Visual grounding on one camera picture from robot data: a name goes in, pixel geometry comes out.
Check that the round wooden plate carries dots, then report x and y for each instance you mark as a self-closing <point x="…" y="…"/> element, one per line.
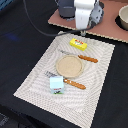
<point x="69" y="66"/>

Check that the knife with wooden handle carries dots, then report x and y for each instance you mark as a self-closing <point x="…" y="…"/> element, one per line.
<point x="81" y="56"/>

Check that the grey toy pot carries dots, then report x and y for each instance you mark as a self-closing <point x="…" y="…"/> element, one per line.
<point x="66" y="8"/>

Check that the light blue milk carton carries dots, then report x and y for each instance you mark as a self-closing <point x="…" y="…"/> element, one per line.
<point x="57" y="85"/>

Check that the beige bowl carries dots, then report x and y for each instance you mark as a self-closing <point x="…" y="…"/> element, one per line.
<point x="123" y="14"/>

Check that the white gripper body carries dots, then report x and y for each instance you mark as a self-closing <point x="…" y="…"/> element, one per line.
<point x="87" y="15"/>

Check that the fork with wooden handle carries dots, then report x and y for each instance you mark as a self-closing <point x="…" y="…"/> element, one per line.
<point x="75" y="84"/>

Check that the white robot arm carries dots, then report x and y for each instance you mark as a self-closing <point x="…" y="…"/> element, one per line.
<point x="88" y="14"/>

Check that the brown toy stove board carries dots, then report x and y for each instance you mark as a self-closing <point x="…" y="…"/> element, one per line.
<point x="107" y="28"/>

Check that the yellow toy box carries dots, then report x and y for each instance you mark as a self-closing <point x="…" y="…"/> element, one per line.
<point x="78" y="44"/>

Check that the beige woven placemat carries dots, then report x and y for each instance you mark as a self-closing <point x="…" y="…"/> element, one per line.
<point x="74" y="105"/>

